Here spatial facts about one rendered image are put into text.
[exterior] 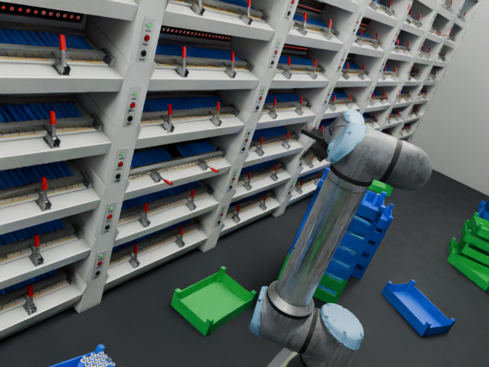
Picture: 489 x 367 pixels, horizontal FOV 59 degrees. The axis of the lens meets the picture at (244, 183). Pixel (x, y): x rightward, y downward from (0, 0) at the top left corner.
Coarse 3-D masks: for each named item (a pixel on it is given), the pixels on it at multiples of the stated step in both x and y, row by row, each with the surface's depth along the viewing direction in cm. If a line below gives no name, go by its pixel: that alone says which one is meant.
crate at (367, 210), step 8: (328, 168) 207; (320, 184) 191; (368, 192) 205; (384, 192) 202; (368, 200) 206; (360, 208) 188; (368, 208) 187; (376, 208) 202; (384, 208) 185; (368, 216) 188; (376, 216) 187
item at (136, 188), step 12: (180, 144) 184; (216, 144) 196; (228, 156) 193; (192, 168) 176; (216, 168) 185; (228, 168) 194; (132, 180) 152; (144, 180) 155; (168, 180) 162; (180, 180) 168; (192, 180) 176; (132, 192) 149; (144, 192) 155
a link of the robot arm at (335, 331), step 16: (336, 304) 140; (320, 320) 132; (336, 320) 131; (352, 320) 135; (320, 336) 130; (336, 336) 128; (352, 336) 128; (304, 352) 132; (320, 352) 130; (336, 352) 129; (352, 352) 131
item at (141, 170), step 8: (216, 152) 190; (176, 160) 170; (184, 160) 172; (192, 160) 176; (208, 160) 184; (216, 160) 188; (136, 168) 153; (144, 168) 156; (152, 168) 158; (160, 168) 162; (128, 176) 150
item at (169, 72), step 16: (160, 32) 147; (176, 32) 152; (192, 32) 158; (208, 32) 165; (160, 48) 144; (176, 48) 150; (192, 48) 159; (208, 48) 167; (224, 48) 175; (240, 48) 180; (160, 64) 140; (176, 64) 146; (192, 64) 152; (208, 64) 158; (224, 64) 164; (240, 64) 174; (256, 64) 177; (160, 80) 133; (176, 80) 138; (192, 80) 145; (208, 80) 151; (224, 80) 159; (240, 80) 167; (256, 80) 176
